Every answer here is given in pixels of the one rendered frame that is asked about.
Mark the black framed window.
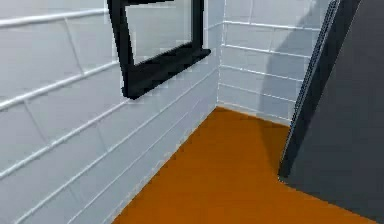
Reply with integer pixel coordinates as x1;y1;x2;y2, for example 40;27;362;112
106;0;212;101

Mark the dark grey fridge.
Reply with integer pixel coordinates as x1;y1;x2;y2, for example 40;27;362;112
278;0;384;224

